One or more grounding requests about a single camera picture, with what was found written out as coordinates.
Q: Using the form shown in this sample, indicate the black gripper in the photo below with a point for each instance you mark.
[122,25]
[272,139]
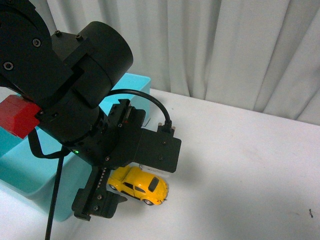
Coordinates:
[94,199]

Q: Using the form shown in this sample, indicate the yellow beetle toy car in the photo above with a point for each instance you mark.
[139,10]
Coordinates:
[139,184]

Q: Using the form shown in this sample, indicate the turquoise plastic storage bin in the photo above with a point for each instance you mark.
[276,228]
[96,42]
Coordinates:
[31,180]

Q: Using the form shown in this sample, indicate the white pleated curtain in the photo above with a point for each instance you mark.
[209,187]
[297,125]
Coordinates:
[259,55]

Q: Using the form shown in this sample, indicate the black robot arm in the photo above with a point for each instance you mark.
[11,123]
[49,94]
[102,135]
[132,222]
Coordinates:
[67,140]

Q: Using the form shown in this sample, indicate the red block on arm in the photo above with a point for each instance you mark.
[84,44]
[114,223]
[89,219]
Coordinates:
[18,115]

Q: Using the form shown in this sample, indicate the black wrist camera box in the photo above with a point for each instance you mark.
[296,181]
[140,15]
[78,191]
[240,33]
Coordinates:
[158,149]

